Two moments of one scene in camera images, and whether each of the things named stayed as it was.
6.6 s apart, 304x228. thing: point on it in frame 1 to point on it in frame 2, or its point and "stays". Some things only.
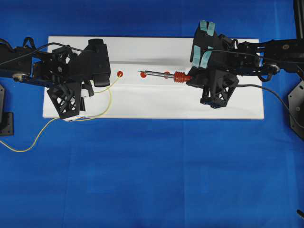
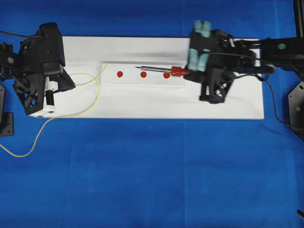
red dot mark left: [118, 73] stays
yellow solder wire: [65, 119] to [95, 78]
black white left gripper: [67, 89] to [38, 90]
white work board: [148, 80] stays
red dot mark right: [166, 72] stays
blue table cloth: [218, 173] stays
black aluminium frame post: [299, 21] stays
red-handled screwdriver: [178, 76] to [175, 71]
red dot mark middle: [142, 74] stays
